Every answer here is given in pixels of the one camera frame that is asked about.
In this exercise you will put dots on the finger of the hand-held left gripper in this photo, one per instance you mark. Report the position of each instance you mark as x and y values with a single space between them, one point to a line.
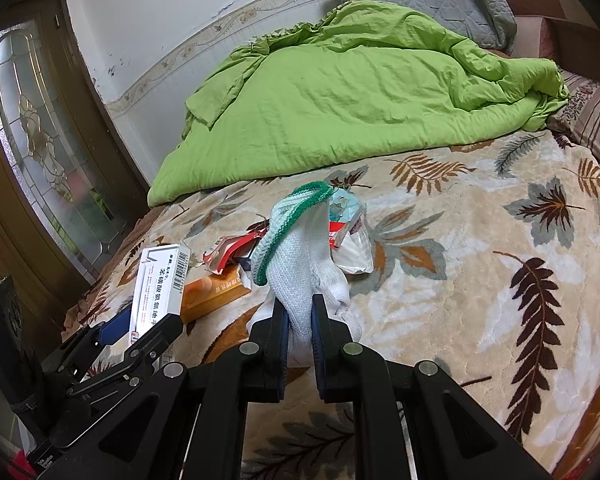
114 327
155 335

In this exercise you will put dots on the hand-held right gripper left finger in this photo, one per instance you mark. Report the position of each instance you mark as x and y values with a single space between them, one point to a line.
281 345

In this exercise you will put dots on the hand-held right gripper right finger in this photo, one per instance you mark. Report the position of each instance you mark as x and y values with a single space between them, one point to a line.
318 345

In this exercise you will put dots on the white medicine box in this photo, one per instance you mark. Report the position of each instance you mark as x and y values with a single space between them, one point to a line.
160 280

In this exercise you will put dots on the white knit glove green cuff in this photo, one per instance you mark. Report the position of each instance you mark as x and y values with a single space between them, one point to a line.
300 280

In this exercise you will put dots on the red snack packet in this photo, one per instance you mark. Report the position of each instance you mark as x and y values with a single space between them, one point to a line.
336 231

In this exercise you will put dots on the teal snack packet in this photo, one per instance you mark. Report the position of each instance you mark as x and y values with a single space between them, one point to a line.
347 205

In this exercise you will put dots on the orange box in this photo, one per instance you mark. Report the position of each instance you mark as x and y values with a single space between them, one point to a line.
210 295

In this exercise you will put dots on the white crumpled wrapper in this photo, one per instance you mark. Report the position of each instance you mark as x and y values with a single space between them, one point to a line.
352 257

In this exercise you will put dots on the torn red and white wrapper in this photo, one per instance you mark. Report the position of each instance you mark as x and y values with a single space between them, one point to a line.
230 250

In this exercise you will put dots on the leaf-print blanket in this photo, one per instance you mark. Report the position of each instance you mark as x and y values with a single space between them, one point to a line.
480 260

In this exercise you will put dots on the green quilt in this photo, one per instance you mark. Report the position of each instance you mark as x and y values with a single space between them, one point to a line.
330 100

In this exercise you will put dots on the striped brown pillow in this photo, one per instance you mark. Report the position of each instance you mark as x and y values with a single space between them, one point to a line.
595 115

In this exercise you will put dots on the brown headboard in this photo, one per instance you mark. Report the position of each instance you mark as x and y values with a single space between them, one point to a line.
570 35

